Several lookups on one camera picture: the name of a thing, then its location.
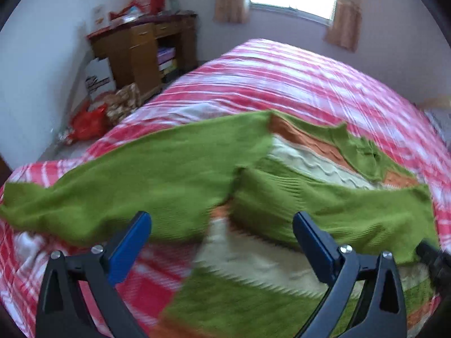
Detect stacked books in desk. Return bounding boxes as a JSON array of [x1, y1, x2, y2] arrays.
[[157, 47, 177, 79]]

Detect right beige curtain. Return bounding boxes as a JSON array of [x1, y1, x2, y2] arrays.
[[324, 0, 362, 53]]

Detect red plastic bag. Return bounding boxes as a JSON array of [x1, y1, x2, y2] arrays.
[[63, 101, 109, 145]]

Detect white box on desk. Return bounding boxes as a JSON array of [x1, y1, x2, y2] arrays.
[[92, 5, 109, 31]]

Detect striped pillow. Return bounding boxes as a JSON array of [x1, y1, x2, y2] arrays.
[[423, 108, 451, 146]]

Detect patterned floral bag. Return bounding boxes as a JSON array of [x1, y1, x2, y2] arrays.
[[104, 83, 142, 126]]

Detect red box on desk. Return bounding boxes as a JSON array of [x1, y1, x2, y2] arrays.
[[133, 0, 165, 15]]

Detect red plaid bed sheet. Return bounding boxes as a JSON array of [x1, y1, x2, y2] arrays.
[[1, 39, 450, 337]]

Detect white paper bag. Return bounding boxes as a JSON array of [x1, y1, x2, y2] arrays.
[[85, 58, 116, 101]]

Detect brown wooden desk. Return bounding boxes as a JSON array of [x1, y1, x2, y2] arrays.
[[87, 11, 199, 101]]

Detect green striped knit sweater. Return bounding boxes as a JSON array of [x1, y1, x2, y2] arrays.
[[1, 112, 437, 337]]

